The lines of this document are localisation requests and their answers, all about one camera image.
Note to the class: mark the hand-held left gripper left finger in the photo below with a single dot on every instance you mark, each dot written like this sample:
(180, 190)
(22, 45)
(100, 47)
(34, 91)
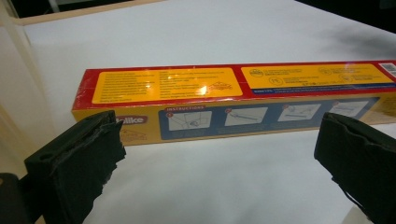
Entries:
(74, 168)

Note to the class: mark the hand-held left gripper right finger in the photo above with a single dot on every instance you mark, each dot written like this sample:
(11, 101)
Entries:
(361, 161)

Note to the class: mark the long yellow and red box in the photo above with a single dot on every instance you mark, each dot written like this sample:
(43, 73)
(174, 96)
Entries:
(218, 102)

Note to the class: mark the wooden table edge rail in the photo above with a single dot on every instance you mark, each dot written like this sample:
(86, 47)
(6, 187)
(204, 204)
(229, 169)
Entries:
(77, 11)

